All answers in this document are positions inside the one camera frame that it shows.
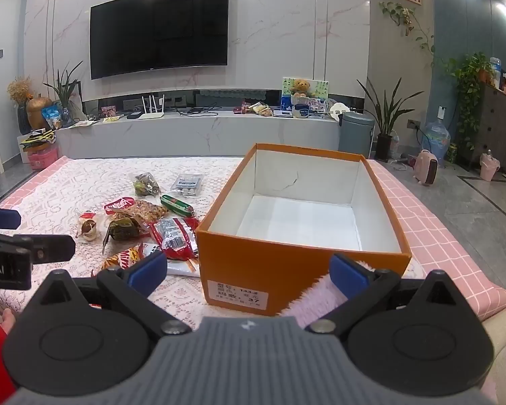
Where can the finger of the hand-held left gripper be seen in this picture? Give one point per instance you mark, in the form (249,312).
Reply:
(52,249)
(2,218)

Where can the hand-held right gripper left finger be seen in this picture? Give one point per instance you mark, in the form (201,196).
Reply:
(147,270)

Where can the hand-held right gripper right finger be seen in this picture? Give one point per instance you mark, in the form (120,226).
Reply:
(348,272)

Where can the red yellow chip bag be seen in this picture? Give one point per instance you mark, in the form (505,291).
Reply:
(120,259)

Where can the brown egg packet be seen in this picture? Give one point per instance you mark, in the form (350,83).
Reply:
(87,228)

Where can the red packet with grey label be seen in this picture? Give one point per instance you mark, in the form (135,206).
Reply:
(175,238)

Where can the green leaf-wrapped packet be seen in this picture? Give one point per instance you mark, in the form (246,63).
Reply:
(124,230)

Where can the orange chicken feet packet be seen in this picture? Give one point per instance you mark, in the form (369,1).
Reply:
(149,211)

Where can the green sausage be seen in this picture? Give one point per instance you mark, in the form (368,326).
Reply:
(176,205)

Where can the red snack packet white print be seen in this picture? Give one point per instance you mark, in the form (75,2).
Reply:
(119,205)

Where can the green-brown snack packet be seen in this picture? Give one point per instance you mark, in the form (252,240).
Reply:
(147,184)

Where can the orange cardboard box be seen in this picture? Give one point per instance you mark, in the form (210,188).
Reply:
(257,261)

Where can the clear packet of white balls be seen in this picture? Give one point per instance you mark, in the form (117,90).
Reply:
(187,183)

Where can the person's left hand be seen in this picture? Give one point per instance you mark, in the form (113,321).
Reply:
(10,319)

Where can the fluffy pink blanket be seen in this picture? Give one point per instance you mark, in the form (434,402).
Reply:
(320,295)

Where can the pink storage box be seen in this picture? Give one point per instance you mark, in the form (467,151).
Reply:
(42,158)

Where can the stack of yellow black packets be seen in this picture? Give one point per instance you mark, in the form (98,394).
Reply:
(38,139)

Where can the golden vase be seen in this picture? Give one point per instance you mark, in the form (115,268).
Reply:
(38,112)

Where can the blue snack bag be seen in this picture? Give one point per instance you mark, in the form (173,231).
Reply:
(51,117)

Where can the loose papers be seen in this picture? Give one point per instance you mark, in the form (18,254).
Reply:
(84,123)

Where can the dried flowers in dark vase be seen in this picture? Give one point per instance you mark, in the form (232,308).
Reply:
(20,90)

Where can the pink heater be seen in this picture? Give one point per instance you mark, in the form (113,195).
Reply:
(426,166)

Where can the grey trash can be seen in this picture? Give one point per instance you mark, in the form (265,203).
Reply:
(356,135)

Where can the grey marble tv console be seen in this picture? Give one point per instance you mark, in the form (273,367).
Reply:
(194,135)

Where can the long-leaf plant by vase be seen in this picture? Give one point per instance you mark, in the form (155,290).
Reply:
(63,88)

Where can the pink photo card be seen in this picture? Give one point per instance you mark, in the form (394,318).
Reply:
(108,112)

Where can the long-leaf potted plant black pot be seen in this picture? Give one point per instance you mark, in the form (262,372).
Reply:
(386,126)

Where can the small black box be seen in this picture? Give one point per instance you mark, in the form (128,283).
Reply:
(135,115)

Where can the white router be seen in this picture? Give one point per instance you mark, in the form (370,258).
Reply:
(152,114)

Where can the green jar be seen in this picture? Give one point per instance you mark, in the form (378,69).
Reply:
(452,154)

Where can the blue water jug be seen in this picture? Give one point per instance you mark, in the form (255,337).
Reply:
(436,139)

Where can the white round item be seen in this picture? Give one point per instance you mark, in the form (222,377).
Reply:
(338,109)

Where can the white blue mug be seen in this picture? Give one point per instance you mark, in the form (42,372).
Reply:
(301,109)

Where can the white kitchen scale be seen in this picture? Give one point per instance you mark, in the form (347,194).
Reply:
(281,113)

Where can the pink bucket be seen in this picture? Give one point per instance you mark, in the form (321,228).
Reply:
(489,168)

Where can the snack pile on console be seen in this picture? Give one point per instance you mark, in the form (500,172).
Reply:
(257,109)

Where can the brown teddy bear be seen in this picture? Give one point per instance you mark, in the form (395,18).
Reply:
(300,86)

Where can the grey cabinet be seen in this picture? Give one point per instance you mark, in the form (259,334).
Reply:
(499,126)

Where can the trailing vine plant on cabinet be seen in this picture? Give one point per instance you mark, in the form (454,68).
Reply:
(468,76)

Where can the black television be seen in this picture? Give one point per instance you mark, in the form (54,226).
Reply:
(158,29)

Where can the blue capped bottle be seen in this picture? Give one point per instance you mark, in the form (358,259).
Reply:
(494,71)

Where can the wall socket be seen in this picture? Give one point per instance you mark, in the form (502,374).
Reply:
(413,124)

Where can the hanging wall vine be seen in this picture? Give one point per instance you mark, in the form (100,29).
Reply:
(400,12)

